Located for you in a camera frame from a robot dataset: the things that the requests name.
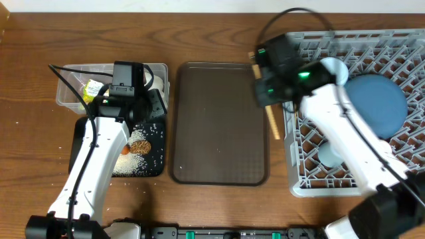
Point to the light blue bowl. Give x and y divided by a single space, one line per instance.
336 67

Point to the grey dishwasher rack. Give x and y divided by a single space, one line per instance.
398 55

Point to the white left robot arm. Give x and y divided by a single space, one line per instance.
77 211

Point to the black waste tray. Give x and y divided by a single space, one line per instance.
112 136

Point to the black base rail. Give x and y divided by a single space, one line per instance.
232 233

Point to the light blue cup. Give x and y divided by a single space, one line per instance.
328 156

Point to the white rice pile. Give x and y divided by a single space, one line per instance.
150 165

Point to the long wooden chopstick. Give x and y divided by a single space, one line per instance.
268 109

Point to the brown walnut shell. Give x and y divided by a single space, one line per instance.
140 147

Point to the pink cup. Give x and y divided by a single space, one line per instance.
386 146

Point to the orange carrot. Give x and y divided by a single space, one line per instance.
125 150

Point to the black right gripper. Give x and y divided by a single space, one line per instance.
262 77

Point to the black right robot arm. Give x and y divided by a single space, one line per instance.
393 197

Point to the green snack wrapper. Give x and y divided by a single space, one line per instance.
90 91

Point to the clear plastic bin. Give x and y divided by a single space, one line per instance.
65 97

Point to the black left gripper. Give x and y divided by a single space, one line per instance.
158 102

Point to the white napkin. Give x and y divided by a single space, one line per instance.
156 84

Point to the dark blue plate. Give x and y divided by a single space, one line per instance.
380 102

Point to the brown serving tray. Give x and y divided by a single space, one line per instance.
220 133

